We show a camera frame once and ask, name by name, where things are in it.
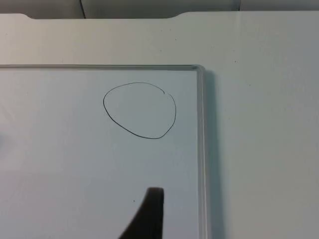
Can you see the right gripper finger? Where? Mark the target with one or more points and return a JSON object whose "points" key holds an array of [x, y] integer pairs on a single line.
{"points": [[149, 219]]}

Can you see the grey-framed whiteboard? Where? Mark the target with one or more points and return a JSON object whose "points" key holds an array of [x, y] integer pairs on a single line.
{"points": [[74, 149]]}

